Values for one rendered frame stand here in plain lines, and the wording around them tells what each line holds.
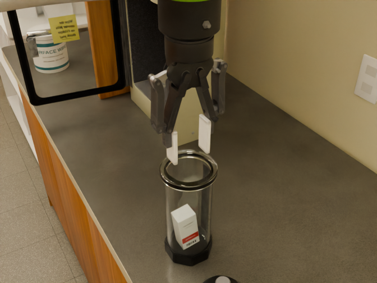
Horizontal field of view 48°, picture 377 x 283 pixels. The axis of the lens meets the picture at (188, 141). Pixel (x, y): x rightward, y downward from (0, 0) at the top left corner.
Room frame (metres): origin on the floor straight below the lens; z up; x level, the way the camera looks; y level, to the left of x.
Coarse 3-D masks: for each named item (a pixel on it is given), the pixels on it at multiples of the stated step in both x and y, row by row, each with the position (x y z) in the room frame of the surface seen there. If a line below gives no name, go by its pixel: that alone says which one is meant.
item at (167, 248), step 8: (160, 176) 0.59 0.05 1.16; (216, 176) 0.59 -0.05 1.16; (168, 184) 0.57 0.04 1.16; (208, 184) 0.56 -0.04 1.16; (168, 248) 0.58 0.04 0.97; (208, 248) 0.58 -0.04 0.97; (176, 256) 0.56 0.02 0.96; (184, 256) 0.56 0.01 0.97; (192, 256) 0.56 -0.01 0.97; (200, 256) 0.56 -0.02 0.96; (208, 256) 0.58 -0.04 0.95; (184, 264) 0.56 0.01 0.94; (192, 264) 0.56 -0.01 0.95
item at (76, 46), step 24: (24, 24) 1.13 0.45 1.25; (48, 24) 1.15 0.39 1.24; (72, 24) 1.18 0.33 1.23; (96, 24) 1.20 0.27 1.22; (48, 48) 1.15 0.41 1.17; (72, 48) 1.17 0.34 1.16; (96, 48) 1.20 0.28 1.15; (48, 72) 1.14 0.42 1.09; (72, 72) 1.17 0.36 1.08; (96, 72) 1.20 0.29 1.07; (48, 96) 1.13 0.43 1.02
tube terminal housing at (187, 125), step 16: (224, 0) 1.19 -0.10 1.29; (224, 16) 1.20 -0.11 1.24; (128, 32) 1.22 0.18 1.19; (224, 32) 1.22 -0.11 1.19; (208, 80) 1.03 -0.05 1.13; (144, 96) 1.15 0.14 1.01; (192, 96) 1.00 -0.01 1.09; (144, 112) 1.16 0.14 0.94; (192, 112) 1.00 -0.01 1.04; (176, 128) 0.97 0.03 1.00; (192, 128) 1.00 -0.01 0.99
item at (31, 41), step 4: (32, 36) 1.13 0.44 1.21; (28, 40) 1.11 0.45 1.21; (32, 40) 1.11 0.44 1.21; (28, 44) 1.11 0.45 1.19; (32, 44) 1.11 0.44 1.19; (32, 48) 1.11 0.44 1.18; (36, 48) 1.12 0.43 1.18; (32, 52) 1.11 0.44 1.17; (36, 52) 1.12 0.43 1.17; (32, 56) 1.11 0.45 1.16; (36, 56) 1.12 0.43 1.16
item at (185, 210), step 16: (192, 160) 0.65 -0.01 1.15; (208, 160) 0.62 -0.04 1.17; (176, 176) 0.64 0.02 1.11; (192, 176) 0.65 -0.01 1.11; (208, 176) 0.58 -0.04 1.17; (176, 192) 0.57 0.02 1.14; (192, 192) 0.56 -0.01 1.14; (208, 192) 0.58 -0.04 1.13; (176, 208) 0.57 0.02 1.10; (192, 208) 0.56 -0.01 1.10; (208, 208) 0.58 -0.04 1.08; (176, 224) 0.57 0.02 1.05; (192, 224) 0.56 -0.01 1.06; (208, 224) 0.58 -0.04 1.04; (176, 240) 0.57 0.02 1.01; (192, 240) 0.56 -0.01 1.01; (208, 240) 0.59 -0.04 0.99
